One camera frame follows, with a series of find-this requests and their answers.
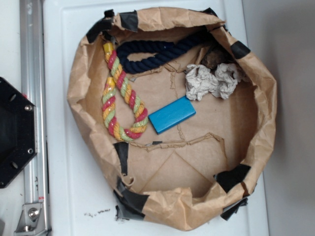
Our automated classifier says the blue rectangular block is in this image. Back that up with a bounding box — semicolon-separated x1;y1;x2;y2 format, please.
149;96;196;134

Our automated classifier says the crumpled white paper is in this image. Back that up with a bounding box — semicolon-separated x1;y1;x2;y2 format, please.
186;63;248;101

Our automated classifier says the brown paper bag bin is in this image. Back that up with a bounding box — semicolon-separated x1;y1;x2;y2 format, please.
67;7;277;231

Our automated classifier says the brown rock lump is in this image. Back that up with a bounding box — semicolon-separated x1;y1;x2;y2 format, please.
201;50;229;69

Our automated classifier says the white tray board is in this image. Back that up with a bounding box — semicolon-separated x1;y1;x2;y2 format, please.
43;0;269;236

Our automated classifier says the multicolour twisted rope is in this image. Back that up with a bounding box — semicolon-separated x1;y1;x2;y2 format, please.
102;42;149;142

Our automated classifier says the dark navy twisted rope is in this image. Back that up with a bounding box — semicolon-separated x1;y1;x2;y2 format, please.
116;37;212;74

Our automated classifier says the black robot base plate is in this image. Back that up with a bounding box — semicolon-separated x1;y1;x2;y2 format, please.
0;77;36;189

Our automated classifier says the metal corner bracket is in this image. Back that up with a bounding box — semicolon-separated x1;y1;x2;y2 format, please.
14;203;45;236

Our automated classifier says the aluminium extrusion rail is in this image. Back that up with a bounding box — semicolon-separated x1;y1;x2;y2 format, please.
19;0;52;236

